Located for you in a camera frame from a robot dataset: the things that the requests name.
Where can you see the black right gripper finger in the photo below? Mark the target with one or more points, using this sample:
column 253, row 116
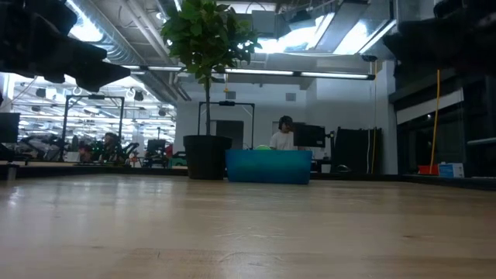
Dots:
column 407, row 42

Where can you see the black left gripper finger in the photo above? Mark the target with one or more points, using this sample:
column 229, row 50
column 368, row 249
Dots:
column 100, row 75
column 83, row 50

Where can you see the teal plastic tupperware container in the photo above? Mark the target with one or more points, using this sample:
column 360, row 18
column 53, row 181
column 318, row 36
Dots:
column 271, row 166

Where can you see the person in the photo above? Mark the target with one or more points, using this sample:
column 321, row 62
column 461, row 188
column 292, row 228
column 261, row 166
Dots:
column 110, row 141
column 283, row 141

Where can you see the small dark office monitor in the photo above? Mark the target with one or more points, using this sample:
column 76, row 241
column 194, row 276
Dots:
column 156, row 146

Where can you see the green potted plant black pot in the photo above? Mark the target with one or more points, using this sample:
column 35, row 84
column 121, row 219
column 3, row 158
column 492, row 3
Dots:
column 207, row 38

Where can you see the green background box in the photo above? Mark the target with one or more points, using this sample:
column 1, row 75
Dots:
column 179, row 159

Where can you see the black standing panels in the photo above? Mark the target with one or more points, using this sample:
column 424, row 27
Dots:
column 356, row 151

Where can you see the white and blue box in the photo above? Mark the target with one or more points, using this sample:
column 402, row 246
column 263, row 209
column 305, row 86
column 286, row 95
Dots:
column 451, row 170

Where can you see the red box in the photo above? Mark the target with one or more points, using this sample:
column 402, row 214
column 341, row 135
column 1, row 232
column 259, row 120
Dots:
column 428, row 170

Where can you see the black tall stand frame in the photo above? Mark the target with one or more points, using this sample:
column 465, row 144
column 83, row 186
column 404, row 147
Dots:
column 65, row 124

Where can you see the grey metal post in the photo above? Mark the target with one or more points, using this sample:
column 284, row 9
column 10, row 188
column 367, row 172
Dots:
column 11, row 172

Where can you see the grey wall vent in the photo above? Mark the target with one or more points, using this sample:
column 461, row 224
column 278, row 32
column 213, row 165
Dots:
column 230, row 95
column 290, row 97

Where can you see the black background station frame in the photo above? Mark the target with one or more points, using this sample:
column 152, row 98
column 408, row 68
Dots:
column 226, row 103

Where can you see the dark wall screen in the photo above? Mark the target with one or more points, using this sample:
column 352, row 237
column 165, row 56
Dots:
column 310, row 135

